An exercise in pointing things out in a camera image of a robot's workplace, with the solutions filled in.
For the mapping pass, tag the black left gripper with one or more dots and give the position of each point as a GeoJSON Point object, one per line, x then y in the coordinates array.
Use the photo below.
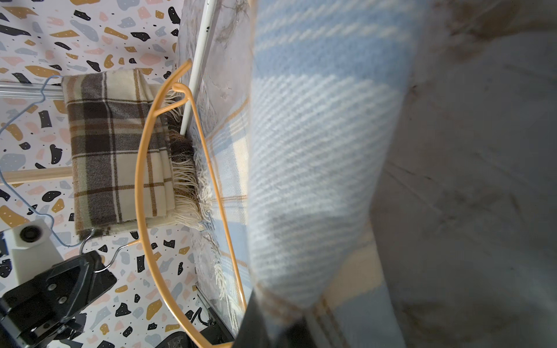
{"type": "Point", "coordinates": [39, 315]}

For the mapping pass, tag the orange plastic hanger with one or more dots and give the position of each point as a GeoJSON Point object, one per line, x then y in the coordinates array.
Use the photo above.
{"type": "Point", "coordinates": [143, 231]}

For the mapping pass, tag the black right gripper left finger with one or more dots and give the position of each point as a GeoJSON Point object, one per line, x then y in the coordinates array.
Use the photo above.
{"type": "Point", "coordinates": [252, 332]}

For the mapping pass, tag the blue plaid scarf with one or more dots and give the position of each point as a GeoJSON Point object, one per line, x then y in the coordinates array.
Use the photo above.
{"type": "Point", "coordinates": [299, 101]}

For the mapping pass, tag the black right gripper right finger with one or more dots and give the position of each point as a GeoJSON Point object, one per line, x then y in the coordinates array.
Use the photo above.
{"type": "Point", "coordinates": [296, 336]}

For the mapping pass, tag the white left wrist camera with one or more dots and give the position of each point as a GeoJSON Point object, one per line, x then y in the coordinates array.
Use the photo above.
{"type": "Point", "coordinates": [31, 250]}

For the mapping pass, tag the brown plaid scarf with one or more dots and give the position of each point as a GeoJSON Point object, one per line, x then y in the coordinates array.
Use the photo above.
{"type": "Point", "coordinates": [107, 113]}

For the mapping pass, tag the light blue wire hanger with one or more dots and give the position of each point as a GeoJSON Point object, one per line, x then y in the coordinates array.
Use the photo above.
{"type": "Point", "coordinates": [36, 182]}

